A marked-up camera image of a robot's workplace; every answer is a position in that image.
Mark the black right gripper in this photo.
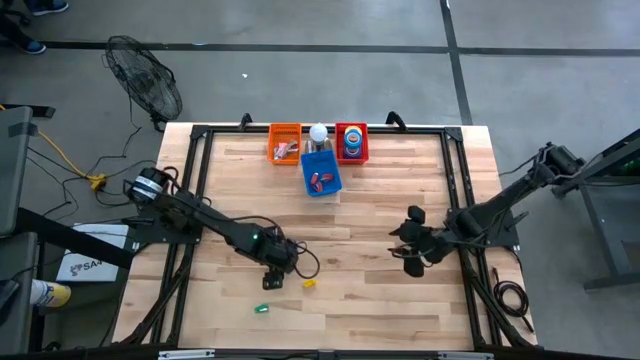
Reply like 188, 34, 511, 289
387, 203, 454, 280

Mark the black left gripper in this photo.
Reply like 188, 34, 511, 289
252, 225, 302, 292

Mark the blue plastic basket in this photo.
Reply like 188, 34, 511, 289
300, 148, 344, 198

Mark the red plastic basket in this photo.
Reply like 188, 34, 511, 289
334, 121, 371, 167

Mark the orange plastic basket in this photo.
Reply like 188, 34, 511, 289
267, 122, 303, 166

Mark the white light bulb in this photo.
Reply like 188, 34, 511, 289
305, 122, 334, 154

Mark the white printed paper sign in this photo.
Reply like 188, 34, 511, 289
55, 222, 131, 284

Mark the dark metal stand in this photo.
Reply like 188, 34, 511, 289
550, 127, 640, 292

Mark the black diagonal bar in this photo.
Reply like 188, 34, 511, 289
16, 206, 137, 271

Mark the black floor fan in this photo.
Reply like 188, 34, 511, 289
102, 34, 184, 134

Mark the yellow and white bottle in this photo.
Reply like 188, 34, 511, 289
28, 278, 73, 309

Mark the grey equipment cart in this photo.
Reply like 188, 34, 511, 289
0, 103, 57, 355

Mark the person's shoe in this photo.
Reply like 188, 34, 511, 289
19, 39, 48, 56
23, 0, 70, 17

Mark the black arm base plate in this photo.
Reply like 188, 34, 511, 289
121, 217, 206, 247
446, 206, 530, 249

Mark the coiled black cable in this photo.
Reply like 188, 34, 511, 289
491, 266, 536, 334

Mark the black aluminium table frame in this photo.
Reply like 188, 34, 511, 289
117, 123, 537, 351

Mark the silver metal bracket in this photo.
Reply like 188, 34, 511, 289
157, 349, 217, 360
436, 350, 495, 360

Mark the yellow floor power cable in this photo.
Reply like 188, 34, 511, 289
0, 103, 108, 193

